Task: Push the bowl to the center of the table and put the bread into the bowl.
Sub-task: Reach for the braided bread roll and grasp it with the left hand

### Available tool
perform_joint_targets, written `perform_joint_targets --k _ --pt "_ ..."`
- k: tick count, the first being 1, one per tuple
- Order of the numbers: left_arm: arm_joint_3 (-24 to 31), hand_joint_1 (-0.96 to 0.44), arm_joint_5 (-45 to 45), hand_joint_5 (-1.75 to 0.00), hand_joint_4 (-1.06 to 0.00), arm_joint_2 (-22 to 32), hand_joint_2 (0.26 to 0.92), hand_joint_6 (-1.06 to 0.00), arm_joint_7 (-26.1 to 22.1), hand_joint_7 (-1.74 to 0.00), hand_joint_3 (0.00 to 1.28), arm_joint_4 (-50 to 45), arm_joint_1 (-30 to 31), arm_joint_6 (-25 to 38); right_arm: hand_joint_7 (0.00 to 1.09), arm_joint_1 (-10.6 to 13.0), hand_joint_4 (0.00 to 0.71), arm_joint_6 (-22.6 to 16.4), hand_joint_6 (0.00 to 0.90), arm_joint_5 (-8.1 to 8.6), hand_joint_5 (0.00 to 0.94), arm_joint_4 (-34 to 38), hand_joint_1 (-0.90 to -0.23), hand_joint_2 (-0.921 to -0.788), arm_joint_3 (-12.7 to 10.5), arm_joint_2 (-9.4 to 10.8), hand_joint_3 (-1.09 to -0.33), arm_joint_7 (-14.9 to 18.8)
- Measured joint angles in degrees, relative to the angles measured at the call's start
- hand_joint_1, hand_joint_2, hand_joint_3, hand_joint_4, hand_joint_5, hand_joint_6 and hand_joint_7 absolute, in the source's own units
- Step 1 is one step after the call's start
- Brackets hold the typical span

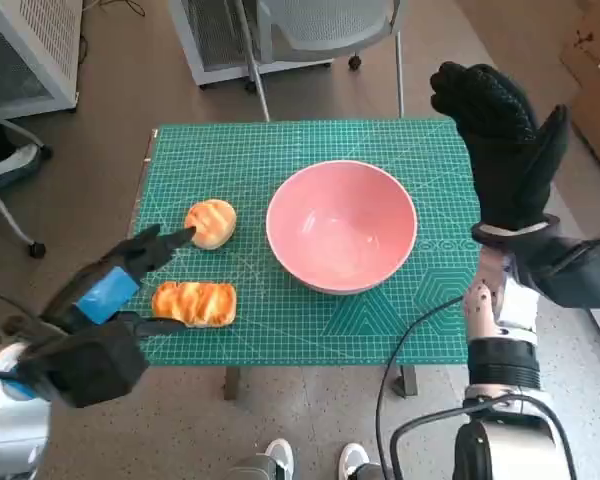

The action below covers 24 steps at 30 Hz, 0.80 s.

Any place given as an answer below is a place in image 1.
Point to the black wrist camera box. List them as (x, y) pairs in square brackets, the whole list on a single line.
[(575, 275), (90, 365)]

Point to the office chair with casters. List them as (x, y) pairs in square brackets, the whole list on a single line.
[(7, 165)]

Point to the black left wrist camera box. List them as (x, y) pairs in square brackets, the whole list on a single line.
[(90, 365)]

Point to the person's leg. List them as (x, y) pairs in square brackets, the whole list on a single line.
[(377, 472), (250, 469)]

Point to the person's left foot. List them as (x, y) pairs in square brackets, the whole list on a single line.
[(280, 452)]

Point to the rectangular bread loaf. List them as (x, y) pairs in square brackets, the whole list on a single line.
[(195, 302)]

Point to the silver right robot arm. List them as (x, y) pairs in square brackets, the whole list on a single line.
[(505, 360)]

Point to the small table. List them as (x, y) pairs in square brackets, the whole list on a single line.
[(232, 384)]

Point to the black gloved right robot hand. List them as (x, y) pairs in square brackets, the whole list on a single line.
[(510, 165)]

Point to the person's right foot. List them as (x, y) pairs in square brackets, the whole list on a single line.
[(352, 456)]

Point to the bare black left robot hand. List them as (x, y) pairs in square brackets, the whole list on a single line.
[(105, 295)]

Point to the pink bowl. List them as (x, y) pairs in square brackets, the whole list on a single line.
[(340, 225)]

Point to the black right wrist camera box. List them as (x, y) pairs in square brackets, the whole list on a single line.
[(575, 275)]

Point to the grey mesh chair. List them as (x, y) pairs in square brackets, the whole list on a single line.
[(330, 25)]

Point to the person's right leg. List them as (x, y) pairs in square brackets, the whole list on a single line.
[(377, 472)]

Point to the green cutting mat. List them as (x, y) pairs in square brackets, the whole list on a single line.
[(290, 325)]

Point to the person's foot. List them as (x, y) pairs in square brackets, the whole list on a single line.
[(352, 456), (280, 452)]

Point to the person's left leg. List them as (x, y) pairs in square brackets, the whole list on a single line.
[(250, 469)]

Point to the round bread bun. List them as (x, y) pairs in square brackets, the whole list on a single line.
[(212, 222)]

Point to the large white perforated cabinet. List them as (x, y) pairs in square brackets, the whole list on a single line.
[(25, 50)]

